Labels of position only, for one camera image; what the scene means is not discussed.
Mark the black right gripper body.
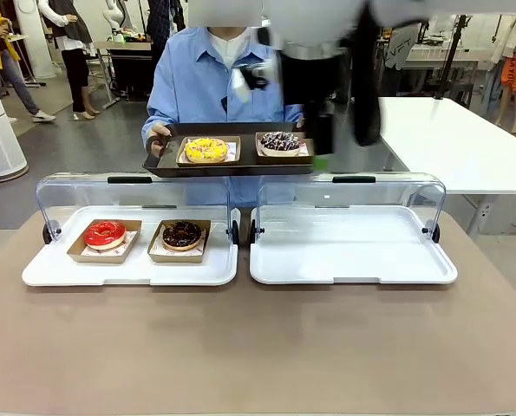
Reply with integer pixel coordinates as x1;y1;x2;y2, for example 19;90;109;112
280;54;342;131

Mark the cardboard box of sprinkled donut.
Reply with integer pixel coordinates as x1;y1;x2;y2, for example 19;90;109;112
255;131;316;166

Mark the chocolate white sprinkled donut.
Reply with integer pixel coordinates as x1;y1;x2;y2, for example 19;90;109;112
259;131;302;157

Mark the dark brown serving tray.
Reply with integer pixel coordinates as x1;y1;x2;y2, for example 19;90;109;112
142;121;316;179

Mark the yellow sprinkled donut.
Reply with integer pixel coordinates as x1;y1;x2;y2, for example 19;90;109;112
183;137;229;164

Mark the cardboard box of yellow donut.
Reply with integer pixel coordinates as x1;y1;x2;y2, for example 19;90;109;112
175;135;242;168

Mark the person's left forearm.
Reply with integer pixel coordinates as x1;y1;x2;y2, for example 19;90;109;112
283;101;305;122

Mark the person's right forearm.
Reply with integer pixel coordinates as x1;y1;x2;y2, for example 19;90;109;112
142;88;176;131

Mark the person in blue shirt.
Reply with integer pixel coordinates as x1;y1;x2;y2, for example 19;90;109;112
142;25;305;207

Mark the standing person in dark clothes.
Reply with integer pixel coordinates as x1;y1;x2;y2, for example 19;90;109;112
147;0;186;47

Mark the chocolate donut with nut crumbs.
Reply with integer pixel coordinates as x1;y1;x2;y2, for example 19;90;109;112
161;220;203;251

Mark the cardboard box of chocolate donut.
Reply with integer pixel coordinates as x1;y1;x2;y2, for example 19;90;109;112
147;218;212;264

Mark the printed paper under chocolate donut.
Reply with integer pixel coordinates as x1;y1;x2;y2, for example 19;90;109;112
151;224;209;257

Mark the printed paper under red donut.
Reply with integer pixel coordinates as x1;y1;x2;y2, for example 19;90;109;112
82;231;138;257

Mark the red glazed donut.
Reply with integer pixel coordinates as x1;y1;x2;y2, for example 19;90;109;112
84;220;127;251

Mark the cardboard box of red donut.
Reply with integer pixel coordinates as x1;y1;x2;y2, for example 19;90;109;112
66;218;143;264

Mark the person's right hand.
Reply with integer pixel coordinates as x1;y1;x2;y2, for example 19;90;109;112
146;122;172;159

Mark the clear display lid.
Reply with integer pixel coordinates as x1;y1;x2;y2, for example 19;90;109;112
35;172;233;244
256;172;447;238

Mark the grey printed shirt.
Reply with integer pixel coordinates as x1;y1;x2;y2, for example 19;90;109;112
382;25;422;71

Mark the white display tray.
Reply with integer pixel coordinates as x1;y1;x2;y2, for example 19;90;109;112
249;204;459;286

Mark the background work table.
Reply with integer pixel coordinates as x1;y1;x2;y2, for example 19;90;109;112
93;38;155;109

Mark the white table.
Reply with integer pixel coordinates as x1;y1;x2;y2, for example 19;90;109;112
377;96;516;235

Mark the black tripod stand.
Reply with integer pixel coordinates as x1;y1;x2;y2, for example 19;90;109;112
433;15;470;103

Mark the small white background robot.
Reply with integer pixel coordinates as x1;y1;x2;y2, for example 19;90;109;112
102;0;131;44

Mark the mannequin with orange shorts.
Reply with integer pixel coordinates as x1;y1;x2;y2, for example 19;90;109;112
491;15;516;134

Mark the white round pillar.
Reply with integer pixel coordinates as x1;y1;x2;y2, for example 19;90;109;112
14;0;59;80

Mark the clear plastic container with lid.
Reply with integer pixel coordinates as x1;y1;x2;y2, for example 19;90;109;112
22;204;240;288

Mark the black lid handle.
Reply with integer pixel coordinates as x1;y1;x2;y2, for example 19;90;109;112
107;175;153;185
332;175;376;185

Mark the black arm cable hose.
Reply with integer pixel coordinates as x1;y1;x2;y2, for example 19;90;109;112
351;0;385;147

